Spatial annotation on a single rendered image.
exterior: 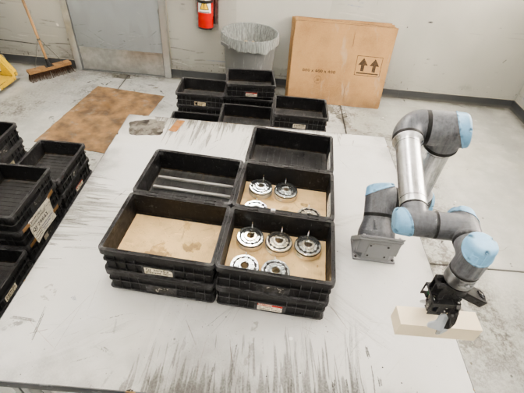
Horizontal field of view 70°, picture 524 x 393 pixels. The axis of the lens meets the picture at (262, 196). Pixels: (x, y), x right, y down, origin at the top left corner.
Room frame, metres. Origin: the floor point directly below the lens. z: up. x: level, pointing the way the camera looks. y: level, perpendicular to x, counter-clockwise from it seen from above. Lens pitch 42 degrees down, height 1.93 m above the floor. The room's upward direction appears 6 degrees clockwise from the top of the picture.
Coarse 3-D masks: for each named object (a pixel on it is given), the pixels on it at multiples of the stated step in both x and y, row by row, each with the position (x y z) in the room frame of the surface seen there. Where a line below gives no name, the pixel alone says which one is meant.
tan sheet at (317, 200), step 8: (248, 184) 1.30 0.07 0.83; (248, 192) 1.25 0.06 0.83; (272, 192) 1.27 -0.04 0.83; (304, 192) 1.29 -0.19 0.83; (312, 192) 1.29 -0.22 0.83; (320, 192) 1.30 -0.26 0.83; (248, 200) 1.20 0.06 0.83; (264, 200) 1.21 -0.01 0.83; (272, 200) 1.21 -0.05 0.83; (296, 200) 1.23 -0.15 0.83; (304, 200) 1.23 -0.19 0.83; (312, 200) 1.24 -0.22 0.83; (320, 200) 1.24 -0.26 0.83; (280, 208) 1.17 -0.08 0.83; (288, 208) 1.17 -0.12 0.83; (296, 208) 1.18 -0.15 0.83; (320, 208) 1.19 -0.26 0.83
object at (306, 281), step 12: (228, 216) 0.99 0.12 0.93; (288, 216) 1.02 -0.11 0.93; (300, 216) 1.03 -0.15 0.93; (228, 228) 0.93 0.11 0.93; (216, 264) 0.76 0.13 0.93; (252, 276) 0.74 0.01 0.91; (264, 276) 0.74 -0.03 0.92; (276, 276) 0.74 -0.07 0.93; (288, 276) 0.74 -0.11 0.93; (324, 288) 0.73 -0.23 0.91
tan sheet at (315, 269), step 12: (264, 240) 0.98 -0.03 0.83; (228, 252) 0.90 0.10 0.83; (240, 252) 0.91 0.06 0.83; (252, 252) 0.91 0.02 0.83; (264, 252) 0.92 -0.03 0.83; (324, 252) 0.95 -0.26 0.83; (228, 264) 0.84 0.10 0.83; (288, 264) 0.87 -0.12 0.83; (300, 264) 0.88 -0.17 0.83; (312, 264) 0.88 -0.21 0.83; (324, 264) 0.89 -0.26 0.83; (300, 276) 0.82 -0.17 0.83; (312, 276) 0.83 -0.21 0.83; (324, 276) 0.83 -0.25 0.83
